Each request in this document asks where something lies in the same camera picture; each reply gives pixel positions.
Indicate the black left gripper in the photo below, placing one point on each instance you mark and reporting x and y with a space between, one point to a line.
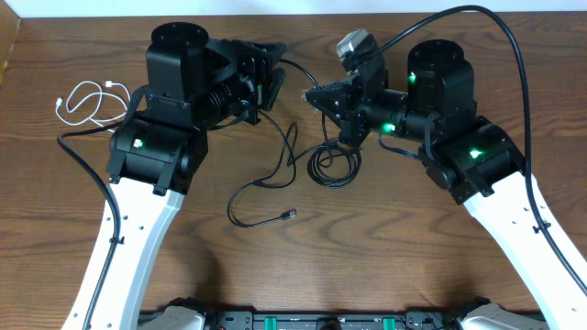
264 60

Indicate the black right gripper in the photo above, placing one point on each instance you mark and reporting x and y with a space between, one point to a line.
351 95

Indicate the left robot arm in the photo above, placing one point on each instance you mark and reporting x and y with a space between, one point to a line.
196 84

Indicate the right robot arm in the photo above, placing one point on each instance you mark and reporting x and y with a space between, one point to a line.
471 158

